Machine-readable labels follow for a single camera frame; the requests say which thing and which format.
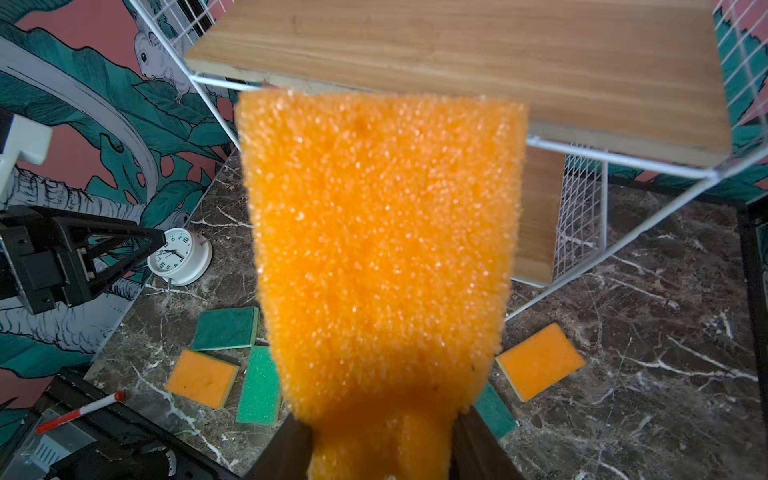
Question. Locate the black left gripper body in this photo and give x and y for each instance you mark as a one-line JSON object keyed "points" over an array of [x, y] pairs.
{"points": [[42, 261]]}

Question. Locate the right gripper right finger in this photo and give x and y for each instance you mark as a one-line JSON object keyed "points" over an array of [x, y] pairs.
{"points": [[476, 453]]}

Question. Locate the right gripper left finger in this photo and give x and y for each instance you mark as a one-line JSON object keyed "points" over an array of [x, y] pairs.
{"points": [[287, 455]]}

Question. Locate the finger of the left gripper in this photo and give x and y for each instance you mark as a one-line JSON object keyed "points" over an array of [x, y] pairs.
{"points": [[95, 252]]}

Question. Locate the bright green sponge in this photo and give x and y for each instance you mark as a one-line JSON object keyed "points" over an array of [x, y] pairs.
{"points": [[260, 398]]}

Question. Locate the orange sponge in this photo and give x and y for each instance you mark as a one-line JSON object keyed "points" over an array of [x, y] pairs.
{"points": [[203, 379], [385, 232], [539, 362]]}

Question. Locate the dark green sponge right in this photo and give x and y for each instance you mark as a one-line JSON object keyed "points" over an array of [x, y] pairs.
{"points": [[494, 412]]}

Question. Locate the dark green sponge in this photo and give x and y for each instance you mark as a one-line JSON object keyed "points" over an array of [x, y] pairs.
{"points": [[224, 329], [494, 412]]}

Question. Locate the white alarm clock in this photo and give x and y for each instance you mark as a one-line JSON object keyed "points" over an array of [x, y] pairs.
{"points": [[183, 259]]}

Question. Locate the red white marker pen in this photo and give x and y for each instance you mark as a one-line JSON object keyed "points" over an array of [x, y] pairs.
{"points": [[80, 412]]}

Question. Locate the dark green sponge left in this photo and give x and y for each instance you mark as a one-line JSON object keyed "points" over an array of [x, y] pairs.
{"points": [[224, 329]]}

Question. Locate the white wire three-tier shelf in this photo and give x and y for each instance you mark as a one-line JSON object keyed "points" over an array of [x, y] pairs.
{"points": [[636, 107]]}

